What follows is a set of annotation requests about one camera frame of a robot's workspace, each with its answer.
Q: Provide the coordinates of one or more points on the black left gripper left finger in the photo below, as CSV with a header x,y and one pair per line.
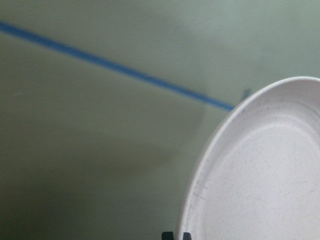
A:
x,y
167,235

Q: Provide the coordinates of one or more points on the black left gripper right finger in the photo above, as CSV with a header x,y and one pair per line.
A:
x,y
186,236

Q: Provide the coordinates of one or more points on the pink plate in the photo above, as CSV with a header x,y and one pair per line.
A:
x,y
258,178

